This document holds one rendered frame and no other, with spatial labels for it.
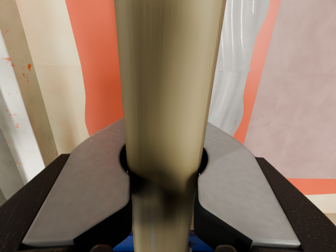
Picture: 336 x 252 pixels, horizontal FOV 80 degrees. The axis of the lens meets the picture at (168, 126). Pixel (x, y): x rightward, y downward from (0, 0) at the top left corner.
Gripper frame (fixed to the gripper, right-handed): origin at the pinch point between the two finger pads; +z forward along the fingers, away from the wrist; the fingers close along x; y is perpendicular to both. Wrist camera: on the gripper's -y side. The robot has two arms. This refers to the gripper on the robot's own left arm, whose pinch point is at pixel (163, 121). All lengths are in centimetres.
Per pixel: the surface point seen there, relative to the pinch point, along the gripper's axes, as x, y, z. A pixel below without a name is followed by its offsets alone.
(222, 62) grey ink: 6.8, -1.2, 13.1
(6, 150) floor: -110, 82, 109
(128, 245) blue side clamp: -5.1, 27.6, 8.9
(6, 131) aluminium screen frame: -18.4, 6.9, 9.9
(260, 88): 12.2, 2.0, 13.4
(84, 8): -8.4, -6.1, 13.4
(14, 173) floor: -111, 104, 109
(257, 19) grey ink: 9.8, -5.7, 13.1
